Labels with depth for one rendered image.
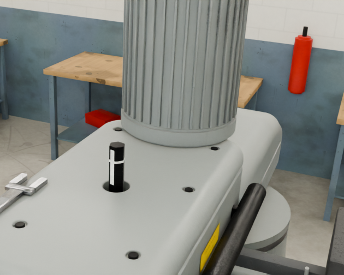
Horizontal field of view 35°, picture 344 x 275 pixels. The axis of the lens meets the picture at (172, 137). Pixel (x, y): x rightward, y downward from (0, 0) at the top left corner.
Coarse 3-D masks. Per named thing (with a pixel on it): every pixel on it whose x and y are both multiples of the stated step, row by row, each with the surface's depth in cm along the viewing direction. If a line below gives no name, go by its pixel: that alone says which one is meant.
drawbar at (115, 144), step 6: (114, 144) 71; (120, 144) 72; (114, 150) 71; (120, 150) 71; (114, 156) 71; (120, 156) 71; (114, 168) 72; (120, 168) 72; (114, 174) 72; (120, 174) 72; (114, 180) 72; (120, 180) 73; (114, 186) 73; (120, 186) 73; (114, 192) 73; (120, 192) 73
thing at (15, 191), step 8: (24, 176) 73; (8, 184) 71; (16, 184) 71; (32, 184) 71; (40, 184) 72; (8, 192) 69; (16, 192) 69; (24, 192) 70; (32, 192) 70; (0, 200) 67; (8, 200) 67; (0, 208) 65
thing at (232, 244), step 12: (252, 192) 92; (264, 192) 94; (240, 204) 89; (252, 204) 88; (240, 216) 84; (252, 216) 86; (228, 228) 82; (240, 228) 82; (228, 240) 78; (240, 240) 80; (216, 252) 76; (228, 252) 75; (240, 252) 79; (216, 264) 73; (228, 264) 74
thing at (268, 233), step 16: (272, 192) 145; (272, 208) 137; (288, 208) 137; (256, 224) 129; (272, 224) 130; (288, 224) 132; (256, 240) 123; (272, 240) 125; (240, 272) 118; (256, 272) 118
